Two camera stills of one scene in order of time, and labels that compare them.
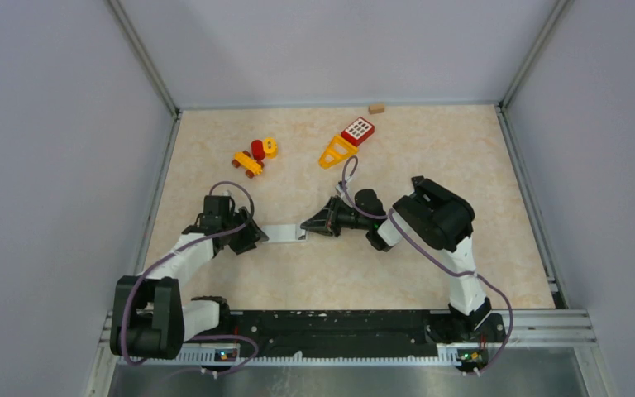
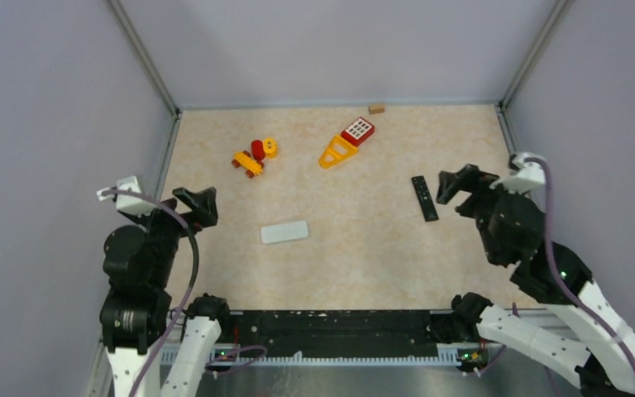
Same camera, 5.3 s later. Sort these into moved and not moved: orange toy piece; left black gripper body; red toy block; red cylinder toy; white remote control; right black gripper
Moved: left black gripper body; right black gripper
Not moved: red toy block; red cylinder toy; white remote control; orange toy piece
